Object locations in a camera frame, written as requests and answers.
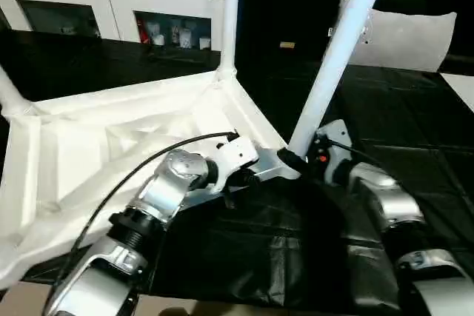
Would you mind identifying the black camera cable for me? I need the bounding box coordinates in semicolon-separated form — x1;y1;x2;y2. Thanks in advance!
44;130;238;309
329;140;390;177

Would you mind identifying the grey cushion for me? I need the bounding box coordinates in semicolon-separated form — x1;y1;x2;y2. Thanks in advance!
329;0;458;73

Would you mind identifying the black work mat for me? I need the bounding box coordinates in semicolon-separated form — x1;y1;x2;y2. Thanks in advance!
0;29;474;313

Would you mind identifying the black left camera cable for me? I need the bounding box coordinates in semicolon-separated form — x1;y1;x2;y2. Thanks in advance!
44;130;238;309

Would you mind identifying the black speaker box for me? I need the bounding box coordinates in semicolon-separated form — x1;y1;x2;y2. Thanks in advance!
236;0;353;66

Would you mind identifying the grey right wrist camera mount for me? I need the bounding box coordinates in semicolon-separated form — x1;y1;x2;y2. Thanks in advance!
314;119;353;186

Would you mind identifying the white flat board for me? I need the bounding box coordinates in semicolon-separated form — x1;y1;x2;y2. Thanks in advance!
440;71;474;114

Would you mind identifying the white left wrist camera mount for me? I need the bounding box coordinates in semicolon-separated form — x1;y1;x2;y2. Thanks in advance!
213;137;259;195

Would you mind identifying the white plastic table leg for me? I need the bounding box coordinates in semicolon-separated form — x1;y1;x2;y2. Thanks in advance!
288;0;393;158
218;0;241;80
0;66;36;117

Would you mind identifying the black right camera cable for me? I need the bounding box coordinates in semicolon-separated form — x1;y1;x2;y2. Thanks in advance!
329;140;390;177

